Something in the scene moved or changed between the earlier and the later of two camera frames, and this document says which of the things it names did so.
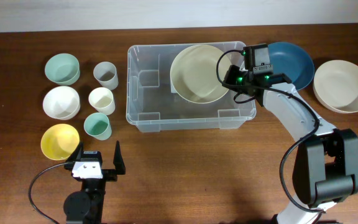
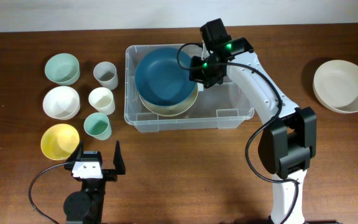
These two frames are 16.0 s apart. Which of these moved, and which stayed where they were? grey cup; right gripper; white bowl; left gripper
Moved: right gripper
Stayed: white bowl; grey cup; left gripper
